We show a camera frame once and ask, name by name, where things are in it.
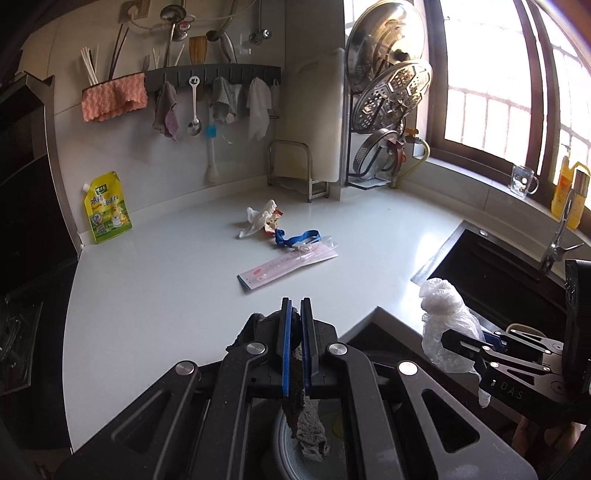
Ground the round pan in rack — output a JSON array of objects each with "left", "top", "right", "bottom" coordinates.
[{"left": 353, "top": 128, "right": 406, "bottom": 180}]

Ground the hanging metal ladle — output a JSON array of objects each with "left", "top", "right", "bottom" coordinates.
[{"left": 187, "top": 76, "right": 202, "bottom": 136}]

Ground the blue perforated trash bin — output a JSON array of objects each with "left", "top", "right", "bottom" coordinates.
[{"left": 273, "top": 400, "right": 348, "bottom": 479}]

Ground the yellow green refill pouch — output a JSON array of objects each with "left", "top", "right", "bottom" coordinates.
[{"left": 83, "top": 171, "right": 132, "bottom": 244}]

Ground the pink white package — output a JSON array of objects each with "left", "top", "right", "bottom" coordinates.
[{"left": 238, "top": 242, "right": 339, "bottom": 291}]

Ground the blue ribbon strap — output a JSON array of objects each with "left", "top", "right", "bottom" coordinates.
[{"left": 273, "top": 227, "right": 323, "bottom": 249}]

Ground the clear glass mug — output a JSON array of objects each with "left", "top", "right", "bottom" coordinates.
[{"left": 508, "top": 165, "right": 539, "bottom": 198}]

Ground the large steel pot lid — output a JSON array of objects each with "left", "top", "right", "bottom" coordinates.
[{"left": 346, "top": 1, "right": 427, "bottom": 94}]

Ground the yellow bottle on sill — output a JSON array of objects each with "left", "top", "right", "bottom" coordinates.
[{"left": 551, "top": 154, "right": 590, "bottom": 230}]

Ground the metal steamer plate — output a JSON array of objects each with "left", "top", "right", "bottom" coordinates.
[{"left": 352, "top": 61, "right": 433, "bottom": 134}]

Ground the white tissue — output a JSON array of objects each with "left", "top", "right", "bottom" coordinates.
[{"left": 238, "top": 200, "right": 280, "bottom": 239}]

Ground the red white snack wrapper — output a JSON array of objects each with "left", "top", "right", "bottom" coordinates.
[{"left": 263, "top": 208, "right": 283, "bottom": 236}]

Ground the grey purple hanging cloth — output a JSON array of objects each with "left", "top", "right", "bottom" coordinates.
[{"left": 152, "top": 81, "right": 178, "bottom": 140}]

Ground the white cutting board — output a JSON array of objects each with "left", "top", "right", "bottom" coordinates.
[{"left": 276, "top": 48, "right": 345, "bottom": 183}]

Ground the metal sink faucet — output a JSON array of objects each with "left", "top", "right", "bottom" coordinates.
[{"left": 539, "top": 205, "right": 583, "bottom": 274}]

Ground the blue white bottle brush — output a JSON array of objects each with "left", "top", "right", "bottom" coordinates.
[{"left": 205, "top": 124, "right": 219, "bottom": 184}]

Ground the black kitchen sink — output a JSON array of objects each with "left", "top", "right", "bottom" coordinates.
[{"left": 412, "top": 221, "right": 567, "bottom": 340}]

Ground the black dish rack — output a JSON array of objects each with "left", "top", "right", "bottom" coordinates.
[{"left": 344, "top": 82, "right": 431, "bottom": 190}]

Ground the pink sponge cloth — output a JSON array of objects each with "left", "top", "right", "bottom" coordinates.
[{"left": 81, "top": 72, "right": 148, "bottom": 122}]

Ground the white hanging cloth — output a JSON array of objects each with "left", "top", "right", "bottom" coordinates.
[{"left": 246, "top": 77, "right": 273, "bottom": 140}]

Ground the clear plastic bag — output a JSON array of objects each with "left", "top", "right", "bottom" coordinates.
[{"left": 419, "top": 278, "right": 485, "bottom": 380}]

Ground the dark grey rag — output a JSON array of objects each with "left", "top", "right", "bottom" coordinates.
[{"left": 225, "top": 311, "right": 331, "bottom": 462}]

